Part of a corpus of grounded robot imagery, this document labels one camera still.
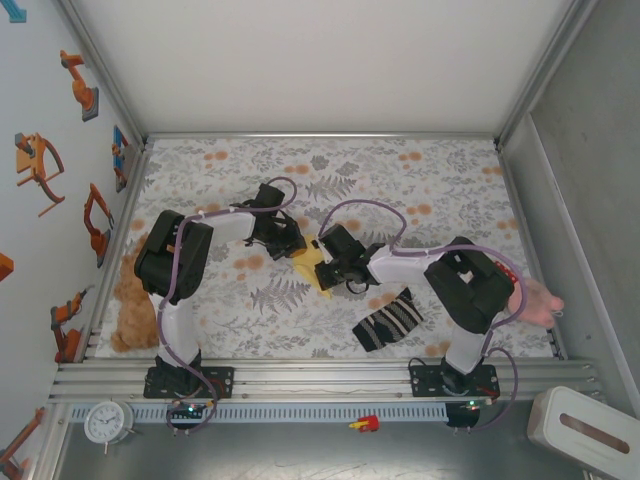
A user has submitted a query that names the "aluminium side rail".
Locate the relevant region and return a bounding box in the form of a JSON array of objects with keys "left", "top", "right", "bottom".
[
  {"left": 497, "top": 142, "right": 570, "bottom": 361},
  {"left": 82, "top": 142, "right": 150, "bottom": 361}
]

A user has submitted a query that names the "thin aluminium crossbar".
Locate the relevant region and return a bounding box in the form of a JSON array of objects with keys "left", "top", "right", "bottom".
[{"left": 146, "top": 131, "right": 500, "bottom": 142}]

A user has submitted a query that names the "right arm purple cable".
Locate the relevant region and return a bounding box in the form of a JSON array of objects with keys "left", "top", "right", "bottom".
[{"left": 318, "top": 199, "right": 527, "bottom": 432}]

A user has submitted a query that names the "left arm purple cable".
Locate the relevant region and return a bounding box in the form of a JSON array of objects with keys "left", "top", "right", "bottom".
[{"left": 156, "top": 177, "right": 300, "bottom": 436}]

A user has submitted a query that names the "brown teddy bear plush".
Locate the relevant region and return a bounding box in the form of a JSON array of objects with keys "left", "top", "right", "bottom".
[{"left": 110, "top": 252, "right": 164, "bottom": 351}]

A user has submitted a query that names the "aluminium frame post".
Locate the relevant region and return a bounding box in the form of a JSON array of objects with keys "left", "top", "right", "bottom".
[
  {"left": 53, "top": 0, "right": 150, "bottom": 147},
  {"left": 493, "top": 0, "right": 600, "bottom": 147}
]

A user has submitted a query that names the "black white striped sock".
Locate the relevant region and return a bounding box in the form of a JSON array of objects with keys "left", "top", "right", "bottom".
[{"left": 351, "top": 287, "right": 425, "bottom": 354}]

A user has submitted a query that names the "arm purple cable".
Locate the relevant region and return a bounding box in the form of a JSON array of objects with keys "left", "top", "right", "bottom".
[
  {"left": 318, "top": 199, "right": 527, "bottom": 432},
  {"left": 156, "top": 177, "right": 300, "bottom": 436}
]

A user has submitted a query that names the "orange curved frame wall sticker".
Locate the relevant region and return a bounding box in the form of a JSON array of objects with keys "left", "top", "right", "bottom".
[{"left": 13, "top": 132, "right": 67, "bottom": 219}]

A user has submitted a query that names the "blue orange machine wall sticker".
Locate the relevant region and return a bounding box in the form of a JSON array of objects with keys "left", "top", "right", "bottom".
[{"left": 110, "top": 124, "right": 139, "bottom": 194}]

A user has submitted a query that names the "thin black cable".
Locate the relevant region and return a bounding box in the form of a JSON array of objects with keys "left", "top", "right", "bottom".
[{"left": 407, "top": 352, "right": 446, "bottom": 374}]

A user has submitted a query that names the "wide aluminium extrusion rail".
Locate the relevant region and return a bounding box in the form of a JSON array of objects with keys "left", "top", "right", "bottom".
[{"left": 47, "top": 357, "right": 609, "bottom": 404}]

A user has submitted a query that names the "white alarm clock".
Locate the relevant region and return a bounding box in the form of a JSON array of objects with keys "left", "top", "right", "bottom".
[{"left": 83, "top": 401, "right": 135, "bottom": 456}]

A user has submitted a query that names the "pink plush toy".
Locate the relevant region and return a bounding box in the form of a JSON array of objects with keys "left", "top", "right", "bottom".
[{"left": 492, "top": 259, "right": 566, "bottom": 330}]

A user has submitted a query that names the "floral patterned tablecloth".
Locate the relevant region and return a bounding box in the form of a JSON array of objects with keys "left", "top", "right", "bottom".
[{"left": 94, "top": 137, "right": 561, "bottom": 360}]

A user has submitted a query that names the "yellow cloth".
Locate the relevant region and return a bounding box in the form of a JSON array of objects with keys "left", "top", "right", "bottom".
[{"left": 292, "top": 232, "right": 335, "bottom": 301}]

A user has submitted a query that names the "white tissue box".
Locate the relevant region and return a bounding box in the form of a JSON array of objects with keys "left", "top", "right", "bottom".
[{"left": 526, "top": 386, "right": 640, "bottom": 471}]

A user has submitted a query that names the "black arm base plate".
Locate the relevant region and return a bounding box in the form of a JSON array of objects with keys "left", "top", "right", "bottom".
[
  {"left": 409, "top": 364, "right": 501, "bottom": 401},
  {"left": 143, "top": 366, "right": 236, "bottom": 400}
]

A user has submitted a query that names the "slotted grey cable duct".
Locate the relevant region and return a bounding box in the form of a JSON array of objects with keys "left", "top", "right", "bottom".
[{"left": 67, "top": 403, "right": 449, "bottom": 422}]

